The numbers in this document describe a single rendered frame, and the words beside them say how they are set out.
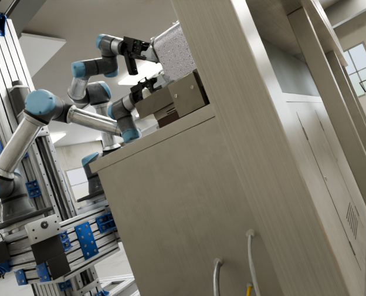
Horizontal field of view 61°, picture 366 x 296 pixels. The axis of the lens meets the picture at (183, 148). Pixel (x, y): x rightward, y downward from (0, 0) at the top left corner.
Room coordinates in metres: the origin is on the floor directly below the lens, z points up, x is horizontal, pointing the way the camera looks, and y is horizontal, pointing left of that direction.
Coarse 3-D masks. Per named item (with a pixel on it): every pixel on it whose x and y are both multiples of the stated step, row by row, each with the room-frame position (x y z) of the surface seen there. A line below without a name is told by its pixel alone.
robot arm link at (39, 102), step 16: (32, 96) 1.29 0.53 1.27; (48, 96) 1.30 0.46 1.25; (32, 112) 1.28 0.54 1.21; (48, 112) 1.31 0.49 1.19; (32, 128) 1.32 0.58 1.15; (16, 144) 1.31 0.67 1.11; (0, 160) 1.31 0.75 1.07; (16, 160) 1.33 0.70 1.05; (0, 176) 1.30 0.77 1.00; (0, 192) 1.32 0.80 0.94
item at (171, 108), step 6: (204, 90) 0.95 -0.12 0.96; (168, 108) 1.02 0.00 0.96; (174, 108) 1.01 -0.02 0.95; (156, 114) 1.05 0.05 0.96; (162, 114) 1.04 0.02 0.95; (168, 114) 1.03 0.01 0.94; (174, 114) 1.02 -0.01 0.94; (156, 120) 1.05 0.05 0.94; (162, 120) 1.04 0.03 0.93; (168, 120) 1.03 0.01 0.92; (174, 120) 1.02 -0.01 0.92; (162, 126) 1.05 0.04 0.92
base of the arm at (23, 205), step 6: (12, 198) 1.43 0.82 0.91; (18, 198) 1.44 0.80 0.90; (24, 198) 1.47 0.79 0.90; (6, 204) 1.42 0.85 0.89; (12, 204) 1.42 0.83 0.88; (18, 204) 1.43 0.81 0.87; (24, 204) 1.45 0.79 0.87; (30, 204) 1.50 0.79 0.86; (6, 210) 1.42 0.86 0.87; (12, 210) 1.42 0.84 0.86; (18, 210) 1.42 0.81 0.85; (24, 210) 1.43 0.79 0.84; (30, 210) 1.46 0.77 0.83; (6, 216) 1.41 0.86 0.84; (12, 216) 1.41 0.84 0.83; (18, 216) 1.41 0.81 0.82
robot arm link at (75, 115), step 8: (64, 104) 1.44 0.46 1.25; (64, 112) 1.44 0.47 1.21; (72, 112) 1.45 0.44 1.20; (80, 112) 1.46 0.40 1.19; (88, 112) 1.47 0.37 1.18; (56, 120) 1.45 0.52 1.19; (64, 120) 1.46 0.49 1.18; (72, 120) 1.46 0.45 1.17; (80, 120) 1.45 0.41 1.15; (88, 120) 1.45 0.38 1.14; (96, 120) 1.45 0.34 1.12; (104, 120) 1.46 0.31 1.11; (112, 120) 1.47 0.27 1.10; (96, 128) 1.47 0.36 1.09; (104, 128) 1.46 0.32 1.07; (112, 128) 1.46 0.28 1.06; (120, 136) 1.48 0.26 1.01
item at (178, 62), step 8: (176, 48) 1.17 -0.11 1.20; (184, 48) 1.16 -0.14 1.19; (168, 56) 1.20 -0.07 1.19; (176, 56) 1.18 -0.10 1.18; (184, 56) 1.16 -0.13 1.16; (168, 64) 1.20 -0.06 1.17; (176, 64) 1.19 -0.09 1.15; (184, 64) 1.17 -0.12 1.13; (192, 64) 1.15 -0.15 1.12; (168, 72) 1.21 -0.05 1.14; (176, 72) 1.19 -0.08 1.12; (184, 72) 1.17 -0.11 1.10; (168, 80) 1.22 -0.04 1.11
